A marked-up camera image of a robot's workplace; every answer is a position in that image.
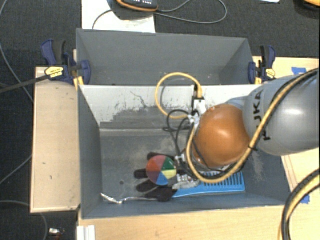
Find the multicolour segmented ball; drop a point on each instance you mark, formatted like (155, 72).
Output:
(160, 170)

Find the blue plastic comb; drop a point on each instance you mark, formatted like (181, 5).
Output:
(225, 186)

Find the grey metal bin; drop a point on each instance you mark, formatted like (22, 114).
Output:
(130, 144)

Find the crumpled silver foil strip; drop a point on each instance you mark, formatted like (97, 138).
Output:
(112, 199)

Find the pale wood flat board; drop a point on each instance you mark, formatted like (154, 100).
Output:
(55, 146)

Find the black cylinder on white bracket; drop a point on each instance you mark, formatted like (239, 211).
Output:
(198, 101)

